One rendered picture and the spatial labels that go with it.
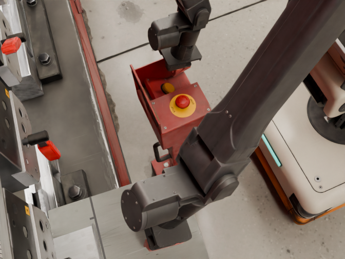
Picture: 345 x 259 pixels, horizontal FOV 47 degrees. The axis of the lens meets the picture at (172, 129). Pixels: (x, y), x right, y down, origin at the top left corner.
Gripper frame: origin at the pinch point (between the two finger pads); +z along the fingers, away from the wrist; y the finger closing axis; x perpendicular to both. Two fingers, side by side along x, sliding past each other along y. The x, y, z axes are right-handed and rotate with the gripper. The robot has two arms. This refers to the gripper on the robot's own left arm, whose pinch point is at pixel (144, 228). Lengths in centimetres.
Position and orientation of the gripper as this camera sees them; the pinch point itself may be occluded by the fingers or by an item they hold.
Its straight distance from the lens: 73.2
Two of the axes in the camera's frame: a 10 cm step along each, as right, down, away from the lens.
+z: -4.3, 4.9, 7.5
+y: 3.1, 8.7, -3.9
